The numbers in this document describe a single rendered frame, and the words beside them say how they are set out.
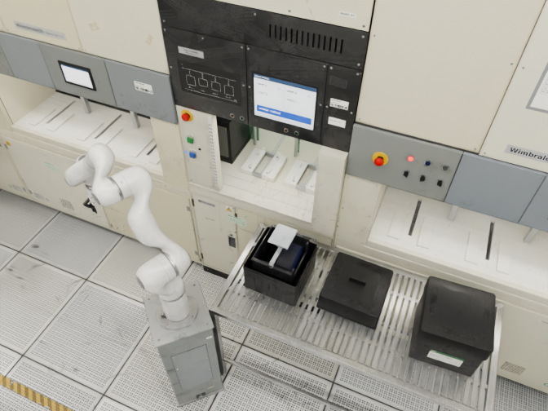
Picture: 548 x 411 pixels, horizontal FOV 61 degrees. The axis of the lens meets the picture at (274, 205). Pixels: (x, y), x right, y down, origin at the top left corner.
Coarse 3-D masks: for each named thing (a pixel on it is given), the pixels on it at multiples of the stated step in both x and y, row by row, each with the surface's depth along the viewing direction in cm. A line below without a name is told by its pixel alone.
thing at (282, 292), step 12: (252, 252) 225; (312, 252) 233; (252, 264) 231; (312, 264) 232; (252, 276) 221; (264, 276) 216; (300, 276) 234; (252, 288) 229; (264, 288) 223; (276, 288) 218; (288, 288) 214; (300, 288) 221; (288, 300) 222
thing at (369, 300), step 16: (336, 256) 232; (352, 256) 232; (336, 272) 225; (352, 272) 225; (368, 272) 225; (384, 272) 226; (336, 288) 219; (352, 288) 219; (368, 288) 219; (384, 288) 219; (320, 304) 221; (336, 304) 215; (352, 304) 213; (368, 304) 213; (352, 320) 218; (368, 320) 213
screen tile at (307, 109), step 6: (288, 90) 193; (294, 90) 192; (288, 96) 195; (294, 96) 194; (300, 96) 193; (306, 96) 192; (312, 96) 190; (288, 102) 197; (306, 102) 194; (312, 102) 192; (288, 108) 200; (294, 108) 198; (300, 108) 197; (306, 108) 196; (306, 114) 198
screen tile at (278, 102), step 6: (258, 84) 197; (264, 84) 196; (270, 84) 195; (264, 90) 198; (270, 90) 197; (282, 90) 194; (258, 96) 202; (264, 96) 200; (276, 96) 198; (282, 96) 196; (264, 102) 202; (270, 102) 201; (276, 102) 200; (282, 102) 198
